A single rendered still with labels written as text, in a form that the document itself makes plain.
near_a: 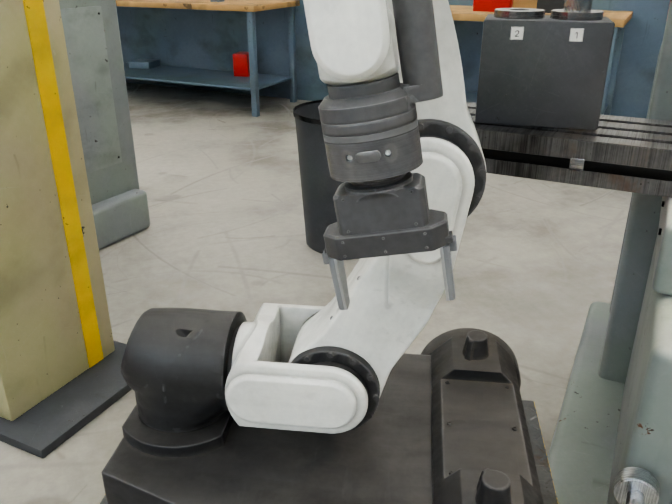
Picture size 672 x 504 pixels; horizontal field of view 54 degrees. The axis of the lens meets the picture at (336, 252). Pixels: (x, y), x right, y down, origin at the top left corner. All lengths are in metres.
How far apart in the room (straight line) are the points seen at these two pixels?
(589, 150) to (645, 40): 4.31
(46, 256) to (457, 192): 1.50
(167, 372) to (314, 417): 0.23
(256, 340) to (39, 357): 1.25
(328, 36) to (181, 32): 6.50
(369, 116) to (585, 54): 0.76
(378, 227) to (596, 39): 0.75
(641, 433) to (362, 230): 0.61
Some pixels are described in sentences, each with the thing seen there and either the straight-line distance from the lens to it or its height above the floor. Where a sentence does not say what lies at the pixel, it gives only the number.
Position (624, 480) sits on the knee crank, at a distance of 1.10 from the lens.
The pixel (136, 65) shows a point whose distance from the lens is 6.96.
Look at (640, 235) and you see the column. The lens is 1.80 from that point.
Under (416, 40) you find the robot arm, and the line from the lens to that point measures 0.60.
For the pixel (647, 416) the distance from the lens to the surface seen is 1.08.
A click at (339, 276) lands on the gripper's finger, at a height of 0.97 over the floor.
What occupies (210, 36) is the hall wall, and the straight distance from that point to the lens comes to 6.85.
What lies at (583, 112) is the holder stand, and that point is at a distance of 1.31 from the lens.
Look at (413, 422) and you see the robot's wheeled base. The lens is 1.12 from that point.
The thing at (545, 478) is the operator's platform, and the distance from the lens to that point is 1.32.
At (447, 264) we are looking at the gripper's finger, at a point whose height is 0.99.
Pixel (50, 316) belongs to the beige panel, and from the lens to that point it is 2.15.
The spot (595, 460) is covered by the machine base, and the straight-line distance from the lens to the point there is 1.70.
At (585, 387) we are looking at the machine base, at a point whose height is 0.20.
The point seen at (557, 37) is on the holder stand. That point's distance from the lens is 1.28.
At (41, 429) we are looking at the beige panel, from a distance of 2.12.
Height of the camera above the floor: 1.26
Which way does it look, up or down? 24 degrees down
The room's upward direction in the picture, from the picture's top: straight up
